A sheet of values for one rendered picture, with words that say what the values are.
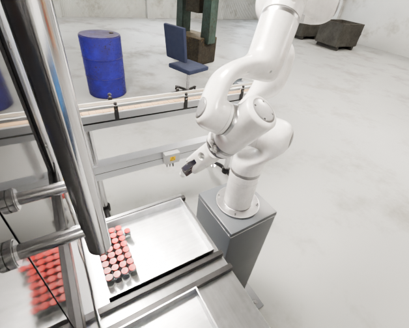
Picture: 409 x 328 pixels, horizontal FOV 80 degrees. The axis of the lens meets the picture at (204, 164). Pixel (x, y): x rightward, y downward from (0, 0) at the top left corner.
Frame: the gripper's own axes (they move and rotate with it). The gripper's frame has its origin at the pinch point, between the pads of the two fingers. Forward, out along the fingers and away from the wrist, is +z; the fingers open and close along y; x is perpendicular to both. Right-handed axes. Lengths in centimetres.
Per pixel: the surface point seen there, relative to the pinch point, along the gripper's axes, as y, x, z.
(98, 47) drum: 127, 219, 195
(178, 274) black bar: -14.1, -25.7, 15.3
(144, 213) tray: -6.8, -3.7, 30.1
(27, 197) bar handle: -43, 1, -33
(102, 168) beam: 15, 39, 103
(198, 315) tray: -17.3, -36.7, 10.2
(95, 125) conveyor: 14, 56, 73
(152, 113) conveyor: 46, 50, 64
